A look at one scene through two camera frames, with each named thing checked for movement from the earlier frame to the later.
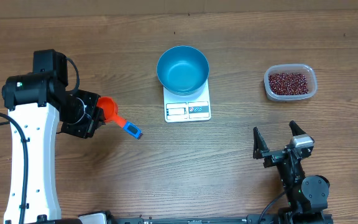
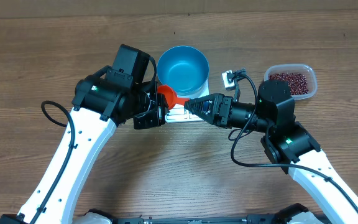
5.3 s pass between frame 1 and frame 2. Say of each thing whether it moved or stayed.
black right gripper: moved
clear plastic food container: stayed
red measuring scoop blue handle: moved
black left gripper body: moved
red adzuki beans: stayed
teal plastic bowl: stayed
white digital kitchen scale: stayed
